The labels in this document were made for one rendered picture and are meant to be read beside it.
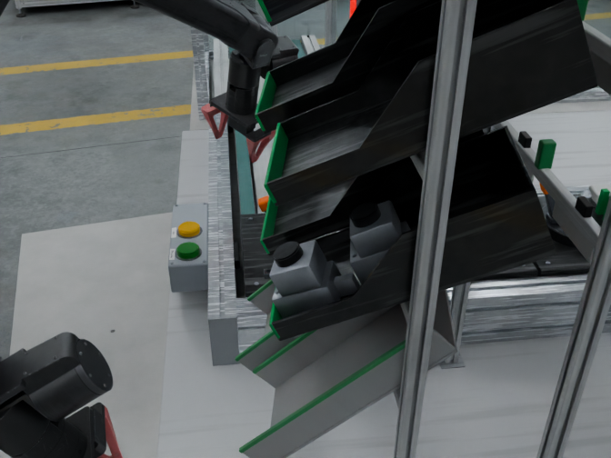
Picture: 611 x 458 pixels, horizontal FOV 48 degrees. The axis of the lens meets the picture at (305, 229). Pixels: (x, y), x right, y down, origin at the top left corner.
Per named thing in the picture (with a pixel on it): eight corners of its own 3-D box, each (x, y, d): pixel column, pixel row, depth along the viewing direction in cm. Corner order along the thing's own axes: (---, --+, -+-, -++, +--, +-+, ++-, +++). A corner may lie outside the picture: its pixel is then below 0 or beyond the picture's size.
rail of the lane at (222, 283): (213, 366, 112) (207, 314, 106) (211, 134, 186) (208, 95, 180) (246, 363, 113) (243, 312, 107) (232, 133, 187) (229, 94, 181)
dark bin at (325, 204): (268, 256, 82) (239, 208, 79) (278, 201, 93) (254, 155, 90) (498, 175, 74) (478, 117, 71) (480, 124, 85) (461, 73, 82)
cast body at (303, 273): (283, 321, 71) (252, 271, 68) (291, 293, 75) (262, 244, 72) (357, 303, 68) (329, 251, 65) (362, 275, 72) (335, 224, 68)
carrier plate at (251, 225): (245, 302, 112) (245, 291, 111) (240, 223, 132) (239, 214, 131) (389, 291, 114) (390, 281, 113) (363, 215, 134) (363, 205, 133)
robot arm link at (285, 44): (233, 10, 115) (259, 43, 112) (288, 0, 121) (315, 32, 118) (220, 64, 125) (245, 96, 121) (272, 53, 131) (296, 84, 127)
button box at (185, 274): (171, 293, 122) (167, 265, 119) (175, 229, 139) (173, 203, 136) (210, 290, 123) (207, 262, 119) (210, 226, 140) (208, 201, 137)
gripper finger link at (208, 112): (223, 126, 139) (226, 86, 132) (248, 143, 136) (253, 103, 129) (197, 138, 134) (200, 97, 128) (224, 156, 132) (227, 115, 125)
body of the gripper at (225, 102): (233, 96, 132) (235, 63, 127) (271, 121, 128) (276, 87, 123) (208, 108, 128) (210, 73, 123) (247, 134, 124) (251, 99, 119)
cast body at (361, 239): (360, 285, 71) (333, 233, 67) (360, 260, 74) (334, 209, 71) (438, 260, 68) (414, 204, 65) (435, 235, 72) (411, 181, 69)
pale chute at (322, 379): (266, 471, 80) (238, 452, 79) (276, 387, 91) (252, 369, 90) (458, 352, 68) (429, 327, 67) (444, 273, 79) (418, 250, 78)
